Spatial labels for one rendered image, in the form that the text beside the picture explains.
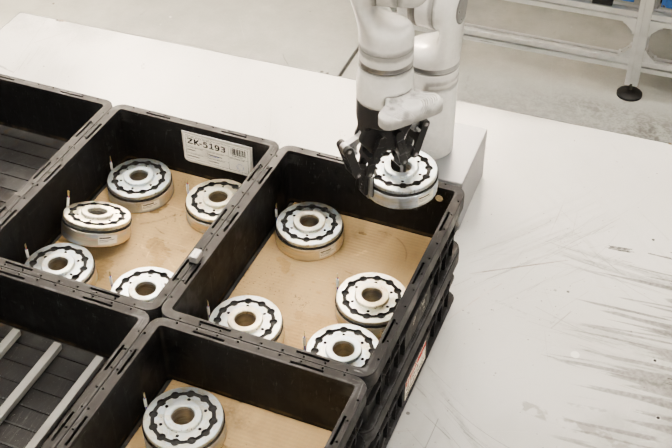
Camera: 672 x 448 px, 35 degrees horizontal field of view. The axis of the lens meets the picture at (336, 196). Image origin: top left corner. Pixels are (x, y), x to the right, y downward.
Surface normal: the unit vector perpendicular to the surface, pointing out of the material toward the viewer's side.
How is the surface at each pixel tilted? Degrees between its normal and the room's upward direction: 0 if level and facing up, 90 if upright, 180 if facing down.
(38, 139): 0
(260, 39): 0
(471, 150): 0
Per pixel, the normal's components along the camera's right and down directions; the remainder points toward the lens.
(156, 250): 0.00, -0.77
